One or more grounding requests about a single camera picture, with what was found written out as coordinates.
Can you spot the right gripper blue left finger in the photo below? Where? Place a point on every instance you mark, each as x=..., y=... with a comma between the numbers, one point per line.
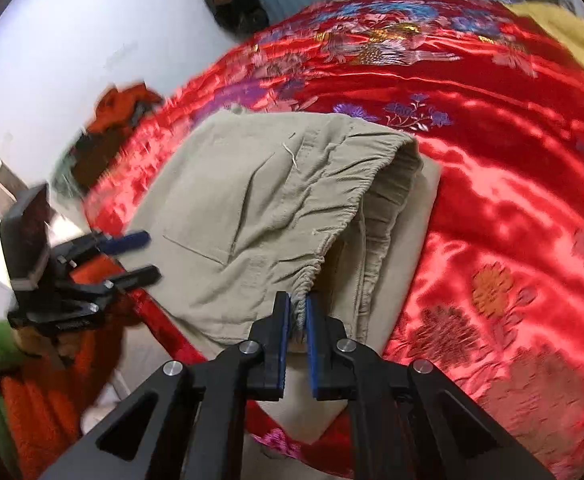
x=266, y=376

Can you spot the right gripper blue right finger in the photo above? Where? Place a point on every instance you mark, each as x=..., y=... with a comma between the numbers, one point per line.
x=329, y=375

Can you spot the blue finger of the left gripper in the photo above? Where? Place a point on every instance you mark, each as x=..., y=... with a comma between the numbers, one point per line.
x=135, y=279
x=117, y=245

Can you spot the beige khaki pants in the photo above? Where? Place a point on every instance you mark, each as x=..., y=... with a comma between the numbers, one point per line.
x=253, y=204

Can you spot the orange garment on nightstand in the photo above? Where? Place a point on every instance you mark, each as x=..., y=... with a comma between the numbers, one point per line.
x=121, y=109

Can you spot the red floral satin quilt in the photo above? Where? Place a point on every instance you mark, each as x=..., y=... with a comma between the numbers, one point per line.
x=498, y=298

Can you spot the yellow knitted blanket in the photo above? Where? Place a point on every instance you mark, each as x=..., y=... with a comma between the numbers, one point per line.
x=559, y=23

